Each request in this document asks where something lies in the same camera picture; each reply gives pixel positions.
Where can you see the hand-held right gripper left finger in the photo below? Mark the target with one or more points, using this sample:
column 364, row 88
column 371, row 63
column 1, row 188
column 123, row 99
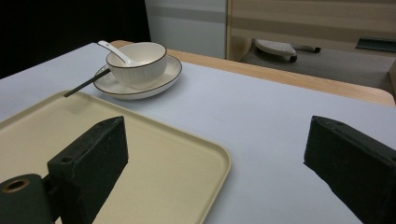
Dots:
column 90, row 161

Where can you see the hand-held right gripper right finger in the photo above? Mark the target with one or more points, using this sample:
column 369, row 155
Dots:
column 351, row 161

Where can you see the black chopstick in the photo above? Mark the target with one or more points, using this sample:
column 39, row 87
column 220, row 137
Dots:
column 85, row 83

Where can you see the beige plastic tray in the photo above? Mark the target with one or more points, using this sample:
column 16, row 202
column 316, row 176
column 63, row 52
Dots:
column 168, row 174

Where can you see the white ribbed bowl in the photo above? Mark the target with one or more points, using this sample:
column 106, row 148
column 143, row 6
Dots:
column 140, row 70

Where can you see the white plate with dark rim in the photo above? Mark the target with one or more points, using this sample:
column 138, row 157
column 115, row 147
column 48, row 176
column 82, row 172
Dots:
column 162, row 81

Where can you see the white ceramic spoon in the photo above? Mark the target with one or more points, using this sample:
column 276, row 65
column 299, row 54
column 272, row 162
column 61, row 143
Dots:
column 116, row 54

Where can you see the dark green box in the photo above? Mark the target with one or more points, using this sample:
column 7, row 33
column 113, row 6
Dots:
column 376, row 44

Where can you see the black curtain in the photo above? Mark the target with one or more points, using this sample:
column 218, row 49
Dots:
column 62, row 28

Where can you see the white wheeled base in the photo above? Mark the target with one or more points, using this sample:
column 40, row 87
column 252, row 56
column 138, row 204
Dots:
column 275, row 48

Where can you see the wooden cabinet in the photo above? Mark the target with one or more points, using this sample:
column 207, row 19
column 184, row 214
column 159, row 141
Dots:
column 311, row 21

